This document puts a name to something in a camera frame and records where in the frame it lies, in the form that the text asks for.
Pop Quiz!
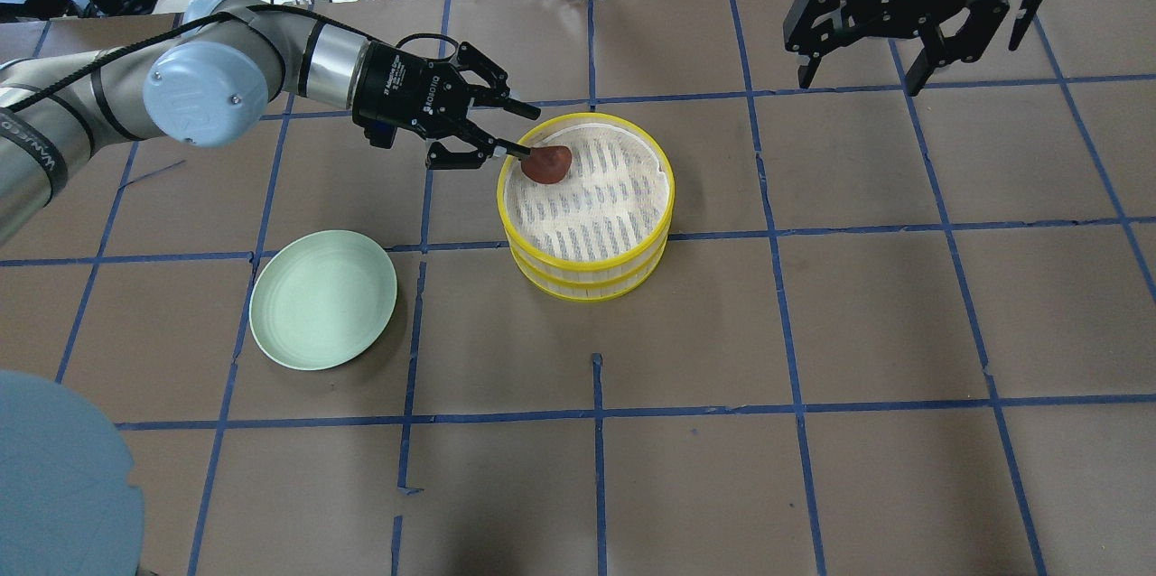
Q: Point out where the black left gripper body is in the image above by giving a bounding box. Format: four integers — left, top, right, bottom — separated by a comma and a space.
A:
351, 40, 509, 170

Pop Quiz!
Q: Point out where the brown bun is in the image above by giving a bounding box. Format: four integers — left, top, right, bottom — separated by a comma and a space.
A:
519, 145, 573, 185

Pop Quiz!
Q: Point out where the yellow steamer basket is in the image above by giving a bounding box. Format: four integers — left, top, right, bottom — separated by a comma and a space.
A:
497, 112, 676, 273
507, 235, 667, 302

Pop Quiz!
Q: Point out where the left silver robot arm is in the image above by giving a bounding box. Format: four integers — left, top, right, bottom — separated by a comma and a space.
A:
1, 0, 541, 241

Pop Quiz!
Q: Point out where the light green plate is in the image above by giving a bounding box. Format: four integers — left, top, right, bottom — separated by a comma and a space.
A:
249, 230, 399, 371

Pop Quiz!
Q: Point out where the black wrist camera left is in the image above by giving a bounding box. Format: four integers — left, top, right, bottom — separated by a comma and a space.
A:
364, 126, 397, 150

